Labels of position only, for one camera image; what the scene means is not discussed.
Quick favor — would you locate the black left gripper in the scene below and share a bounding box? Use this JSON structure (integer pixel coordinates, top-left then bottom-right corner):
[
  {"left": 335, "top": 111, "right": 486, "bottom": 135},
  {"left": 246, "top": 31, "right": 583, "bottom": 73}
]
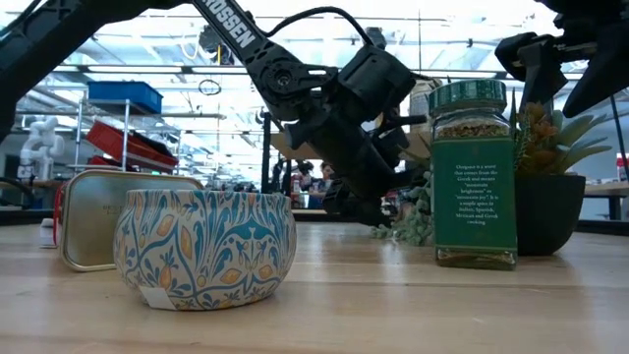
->
[{"left": 284, "top": 97, "right": 429, "bottom": 228}]

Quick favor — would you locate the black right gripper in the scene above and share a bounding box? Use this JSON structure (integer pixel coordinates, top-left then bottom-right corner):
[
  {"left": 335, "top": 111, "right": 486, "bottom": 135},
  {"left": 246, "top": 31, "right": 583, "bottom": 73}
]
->
[{"left": 495, "top": 0, "right": 629, "bottom": 118}]

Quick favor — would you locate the white-lid spice jar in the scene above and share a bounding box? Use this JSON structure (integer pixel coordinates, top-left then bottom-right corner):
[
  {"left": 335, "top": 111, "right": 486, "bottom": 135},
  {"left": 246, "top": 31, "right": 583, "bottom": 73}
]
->
[{"left": 409, "top": 78, "right": 443, "bottom": 134}]

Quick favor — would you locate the red-lid patterned tin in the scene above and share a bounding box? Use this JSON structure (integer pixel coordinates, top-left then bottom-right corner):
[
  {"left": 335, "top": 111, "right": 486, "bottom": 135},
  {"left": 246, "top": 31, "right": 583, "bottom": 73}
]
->
[{"left": 52, "top": 168, "right": 206, "bottom": 273}]

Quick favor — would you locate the person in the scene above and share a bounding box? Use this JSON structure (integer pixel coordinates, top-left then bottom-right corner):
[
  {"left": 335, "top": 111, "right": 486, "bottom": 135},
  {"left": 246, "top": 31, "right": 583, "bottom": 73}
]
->
[{"left": 307, "top": 161, "right": 336, "bottom": 210}]

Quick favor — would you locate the thin black rod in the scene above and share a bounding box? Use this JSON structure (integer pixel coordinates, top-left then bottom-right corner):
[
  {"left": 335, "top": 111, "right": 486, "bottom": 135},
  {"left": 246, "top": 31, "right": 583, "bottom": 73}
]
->
[{"left": 607, "top": 95, "right": 629, "bottom": 169}]

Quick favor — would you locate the green-lid oregano jar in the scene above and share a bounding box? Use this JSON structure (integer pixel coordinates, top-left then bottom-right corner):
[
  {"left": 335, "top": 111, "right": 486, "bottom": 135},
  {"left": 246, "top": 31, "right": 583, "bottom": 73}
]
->
[{"left": 428, "top": 78, "right": 519, "bottom": 271}]

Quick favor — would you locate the wooden table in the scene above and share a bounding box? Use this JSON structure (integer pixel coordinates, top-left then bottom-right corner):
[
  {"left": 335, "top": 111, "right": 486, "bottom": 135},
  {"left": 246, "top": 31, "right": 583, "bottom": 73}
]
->
[{"left": 583, "top": 180, "right": 629, "bottom": 222}]

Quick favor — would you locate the succulent plant black pot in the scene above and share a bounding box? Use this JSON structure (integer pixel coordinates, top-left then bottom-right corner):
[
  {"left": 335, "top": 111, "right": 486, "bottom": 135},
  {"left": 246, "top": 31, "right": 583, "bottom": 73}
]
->
[{"left": 371, "top": 88, "right": 614, "bottom": 257}]

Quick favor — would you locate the patterned candle tin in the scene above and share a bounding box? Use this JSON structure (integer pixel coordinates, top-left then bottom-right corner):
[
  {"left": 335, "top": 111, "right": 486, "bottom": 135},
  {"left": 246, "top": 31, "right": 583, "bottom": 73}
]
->
[{"left": 113, "top": 189, "right": 298, "bottom": 312}]

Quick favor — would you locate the red storage bin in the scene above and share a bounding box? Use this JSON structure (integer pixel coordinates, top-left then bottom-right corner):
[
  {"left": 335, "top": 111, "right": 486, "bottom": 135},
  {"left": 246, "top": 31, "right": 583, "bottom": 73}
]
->
[
  {"left": 86, "top": 154, "right": 125, "bottom": 169},
  {"left": 86, "top": 120, "right": 179, "bottom": 171}
]

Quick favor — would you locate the metal storage rack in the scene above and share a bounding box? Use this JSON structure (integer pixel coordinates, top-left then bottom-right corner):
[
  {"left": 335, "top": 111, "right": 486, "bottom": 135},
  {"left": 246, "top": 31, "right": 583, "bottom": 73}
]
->
[{"left": 73, "top": 97, "right": 181, "bottom": 174}]

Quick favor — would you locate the blue storage bin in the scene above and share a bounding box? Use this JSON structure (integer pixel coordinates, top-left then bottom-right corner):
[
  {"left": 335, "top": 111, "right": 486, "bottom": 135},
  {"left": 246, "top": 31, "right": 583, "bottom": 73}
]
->
[{"left": 86, "top": 81, "right": 165, "bottom": 115}]

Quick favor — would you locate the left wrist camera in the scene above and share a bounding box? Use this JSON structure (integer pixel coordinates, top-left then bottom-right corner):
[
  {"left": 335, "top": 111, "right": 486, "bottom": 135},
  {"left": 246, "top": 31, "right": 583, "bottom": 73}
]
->
[{"left": 338, "top": 43, "right": 419, "bottom": 122}]

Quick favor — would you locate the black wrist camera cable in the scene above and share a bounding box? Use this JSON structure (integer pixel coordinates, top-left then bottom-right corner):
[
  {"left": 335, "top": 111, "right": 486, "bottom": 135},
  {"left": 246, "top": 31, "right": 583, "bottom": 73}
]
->
[{"left": 264, "top": 5, "right": 382, "bottom": 50}]

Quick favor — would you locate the black hanging cable loop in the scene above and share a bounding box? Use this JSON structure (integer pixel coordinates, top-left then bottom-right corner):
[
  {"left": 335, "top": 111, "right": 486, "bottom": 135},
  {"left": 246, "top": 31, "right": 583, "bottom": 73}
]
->
[{"left": 198, "top": 77, "right": 223, "bottom": 97}]

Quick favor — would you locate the black hanging cable reel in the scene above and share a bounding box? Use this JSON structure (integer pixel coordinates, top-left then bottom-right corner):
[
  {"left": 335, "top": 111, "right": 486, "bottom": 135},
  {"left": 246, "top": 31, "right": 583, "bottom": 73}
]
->
[{"left": 198, "top": 24, "right": 236, "bottom": 66}]

